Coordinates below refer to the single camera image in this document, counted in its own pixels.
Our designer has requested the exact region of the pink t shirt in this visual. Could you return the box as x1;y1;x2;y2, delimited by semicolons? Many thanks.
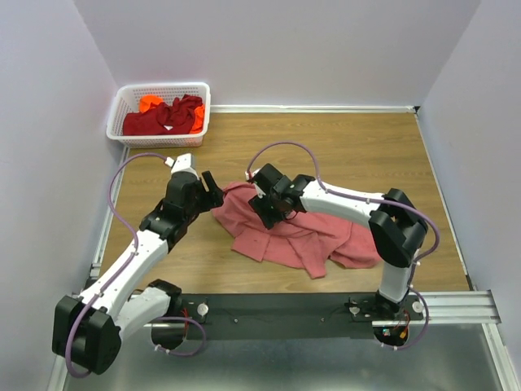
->
212;182;381;279

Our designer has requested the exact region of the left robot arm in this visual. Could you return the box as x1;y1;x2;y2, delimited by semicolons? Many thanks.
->
51;170;224;378

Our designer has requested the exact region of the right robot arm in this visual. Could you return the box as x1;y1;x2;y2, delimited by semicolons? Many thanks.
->
245;164;428;315

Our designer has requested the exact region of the dark red t shirt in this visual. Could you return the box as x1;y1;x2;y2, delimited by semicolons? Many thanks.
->
122;94;205;136

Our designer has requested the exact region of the orange t shirt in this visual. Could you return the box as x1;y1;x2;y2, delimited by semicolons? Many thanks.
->
138;94;205;135

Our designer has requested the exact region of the white plastic laundry basket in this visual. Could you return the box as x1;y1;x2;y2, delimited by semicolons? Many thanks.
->
106;82;211;148

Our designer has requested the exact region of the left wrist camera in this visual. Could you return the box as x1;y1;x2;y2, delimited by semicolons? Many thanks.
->
164;153;198;176

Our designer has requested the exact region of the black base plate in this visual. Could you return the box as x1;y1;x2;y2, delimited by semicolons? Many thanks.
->
152;292;424;343

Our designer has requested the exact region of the aluminium frame rail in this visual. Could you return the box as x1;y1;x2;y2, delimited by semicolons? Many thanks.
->
422;291;501;324

